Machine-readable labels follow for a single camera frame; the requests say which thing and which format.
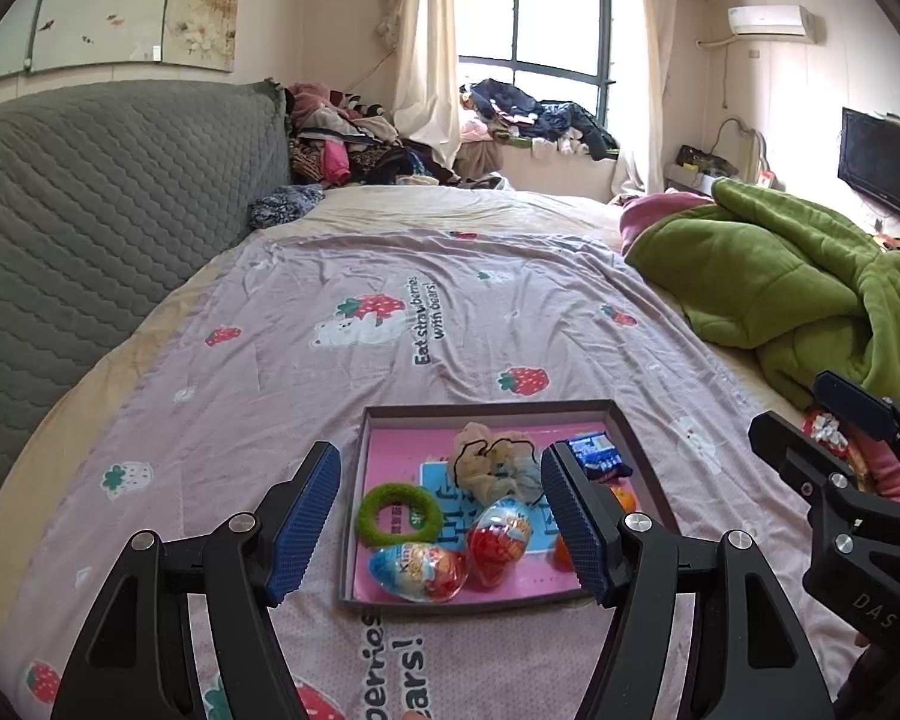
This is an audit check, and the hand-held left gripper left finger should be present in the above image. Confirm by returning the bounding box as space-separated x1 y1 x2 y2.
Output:
51 441 343 720

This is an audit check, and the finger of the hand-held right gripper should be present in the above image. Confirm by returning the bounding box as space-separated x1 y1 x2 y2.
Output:
811 370 900 460
747 410 857 509

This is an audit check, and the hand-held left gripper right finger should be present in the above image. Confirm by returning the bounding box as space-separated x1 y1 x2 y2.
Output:
540 441 830 720

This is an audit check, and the green fuzzy hair ring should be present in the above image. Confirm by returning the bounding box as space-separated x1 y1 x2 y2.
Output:
356 483 445 547

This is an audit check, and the blue snack packet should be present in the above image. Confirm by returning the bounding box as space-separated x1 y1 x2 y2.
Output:
566 431 635 481

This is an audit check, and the red and blue toy egg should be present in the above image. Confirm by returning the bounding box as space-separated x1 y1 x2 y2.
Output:
466 496 535 587

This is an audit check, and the grey shallow cardboard box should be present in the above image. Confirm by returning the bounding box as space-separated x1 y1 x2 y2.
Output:
337 399 682 614

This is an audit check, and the beige scrunchie with black trim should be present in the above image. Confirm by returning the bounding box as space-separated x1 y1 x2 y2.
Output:
447 422 545 503

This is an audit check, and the blue plastic toy egg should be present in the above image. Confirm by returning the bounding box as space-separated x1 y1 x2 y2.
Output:
367 542 470 602

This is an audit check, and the red candy toy packet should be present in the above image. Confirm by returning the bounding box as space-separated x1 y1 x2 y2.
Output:
802 409 871 481

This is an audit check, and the pink cloth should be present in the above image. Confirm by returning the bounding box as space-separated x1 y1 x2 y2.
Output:
866 435 900 507

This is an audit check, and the green fleece blanket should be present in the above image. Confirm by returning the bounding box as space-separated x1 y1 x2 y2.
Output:
624 178 900 412

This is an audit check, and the pink strawberry printed bedsheet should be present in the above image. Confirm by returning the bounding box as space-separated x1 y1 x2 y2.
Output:
0 229 871 720

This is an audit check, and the black flat television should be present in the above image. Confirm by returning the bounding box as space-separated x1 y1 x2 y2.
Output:
838 108 900 229

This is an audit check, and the pink pillow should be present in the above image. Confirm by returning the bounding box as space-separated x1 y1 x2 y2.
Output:
619 191 717 256

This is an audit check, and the white round-topped object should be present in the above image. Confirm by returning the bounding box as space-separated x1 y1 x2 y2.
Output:
712 118 767 182

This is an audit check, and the white side table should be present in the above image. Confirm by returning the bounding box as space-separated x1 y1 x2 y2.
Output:
664 144 740 193

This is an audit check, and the dark patterned cloth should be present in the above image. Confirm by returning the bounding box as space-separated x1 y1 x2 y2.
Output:
247 184 325 230

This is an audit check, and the grey quilted headboard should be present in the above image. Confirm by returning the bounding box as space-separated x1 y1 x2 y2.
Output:
0 79 293 601

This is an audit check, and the cream curtain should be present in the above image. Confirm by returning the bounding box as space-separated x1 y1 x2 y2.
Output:
607 0 680 200
379 0 462 170

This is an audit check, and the pile of mixed clothes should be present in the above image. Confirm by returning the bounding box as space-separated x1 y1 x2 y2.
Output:
283 81 458 188

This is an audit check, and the white air conditioner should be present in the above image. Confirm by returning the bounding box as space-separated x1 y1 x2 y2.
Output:
726 4 818 42

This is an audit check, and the pile of dark clothes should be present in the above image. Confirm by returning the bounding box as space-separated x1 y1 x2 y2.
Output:
459 79 620 162

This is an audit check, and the window with dark frame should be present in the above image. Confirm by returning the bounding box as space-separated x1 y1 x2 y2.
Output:
454 0 617 132

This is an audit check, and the floral wall painting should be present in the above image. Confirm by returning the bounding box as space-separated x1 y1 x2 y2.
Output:
0 0 241 87

